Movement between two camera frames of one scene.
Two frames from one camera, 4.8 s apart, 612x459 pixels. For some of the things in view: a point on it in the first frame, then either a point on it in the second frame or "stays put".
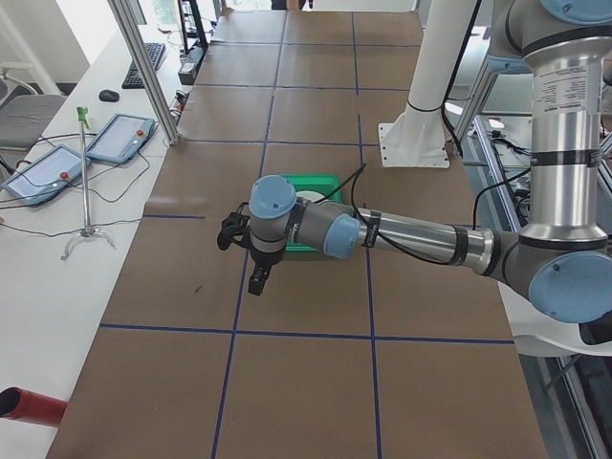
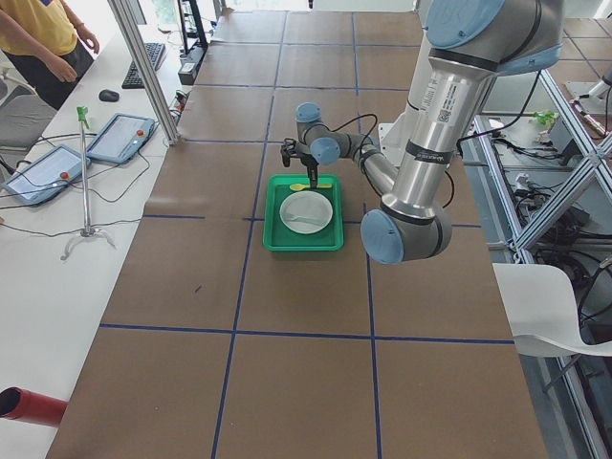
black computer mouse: x=109 y=96 stays put
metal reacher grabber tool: x=87 y=229 stays put
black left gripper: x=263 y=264 -> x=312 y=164
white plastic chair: x=538 y=336 stays put
